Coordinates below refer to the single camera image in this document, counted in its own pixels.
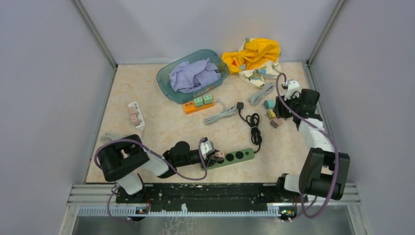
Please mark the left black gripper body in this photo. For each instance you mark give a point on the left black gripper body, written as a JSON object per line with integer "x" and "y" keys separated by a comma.
{"x": 207, "y": 159}

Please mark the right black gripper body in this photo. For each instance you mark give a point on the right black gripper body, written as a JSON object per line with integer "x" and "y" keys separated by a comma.
{"x": 283, "y": 112}

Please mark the pink charger plug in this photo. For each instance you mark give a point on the pink charger plug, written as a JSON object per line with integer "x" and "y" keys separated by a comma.
{"x": 275, "y": 123}
{"x": 219, "y": 155}

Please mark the yellow charger plug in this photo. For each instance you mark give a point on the yellow charger plug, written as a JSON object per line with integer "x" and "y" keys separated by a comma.
{"x": 270, "y": 114}

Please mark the teal charger plug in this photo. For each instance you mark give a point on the teal charger plug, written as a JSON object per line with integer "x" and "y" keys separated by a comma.
{"x": 269, "y": 104}

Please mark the green power strip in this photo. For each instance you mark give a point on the green power strip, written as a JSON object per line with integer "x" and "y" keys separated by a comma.
{"x": 235, "y": 157}

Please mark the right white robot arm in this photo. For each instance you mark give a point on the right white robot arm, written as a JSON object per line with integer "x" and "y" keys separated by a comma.
{"x": 325, "y": 170}

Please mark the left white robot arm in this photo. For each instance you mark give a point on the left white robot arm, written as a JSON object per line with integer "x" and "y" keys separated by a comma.
{"x": 118, "y": 160}

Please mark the green charger plug left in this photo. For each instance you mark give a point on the green charger plug left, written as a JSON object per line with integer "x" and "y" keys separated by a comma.
{"x": 198, "y": 102}

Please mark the green charger plug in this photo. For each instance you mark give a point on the green charger plug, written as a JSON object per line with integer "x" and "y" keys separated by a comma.
{"x": 198, "y": 102}
{"x": 208, "y": 99}

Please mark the green charger plug right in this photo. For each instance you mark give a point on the green charger plug right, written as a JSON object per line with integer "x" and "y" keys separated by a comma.
{"x": 208, "y": 99}

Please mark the cream dinosaur print cloth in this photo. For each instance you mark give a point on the cream dinosaur print cloth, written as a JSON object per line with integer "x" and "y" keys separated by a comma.
{"x": 258, "y": 77}

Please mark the orange power strip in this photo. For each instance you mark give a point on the orange power strip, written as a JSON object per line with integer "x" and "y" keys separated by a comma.
{"x": 189, "y": 107}

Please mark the yellow cloth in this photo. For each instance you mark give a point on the yellow cloth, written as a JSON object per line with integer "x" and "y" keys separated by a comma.
{"x": 255, "y": 53}

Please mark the teal plastic basin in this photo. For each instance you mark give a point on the teal plastic basin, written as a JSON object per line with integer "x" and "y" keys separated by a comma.
{"x": 164, "y": 74}

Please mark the purple cloth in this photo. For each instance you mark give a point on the purple cloth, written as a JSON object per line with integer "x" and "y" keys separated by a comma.
{"x": 190, "y": 77}

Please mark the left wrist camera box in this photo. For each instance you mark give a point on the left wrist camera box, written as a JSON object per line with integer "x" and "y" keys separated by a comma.
{"x": 206, "y": 147}

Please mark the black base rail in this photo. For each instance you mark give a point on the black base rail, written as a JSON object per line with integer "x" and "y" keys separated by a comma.
{"x": 223, "y": 198}

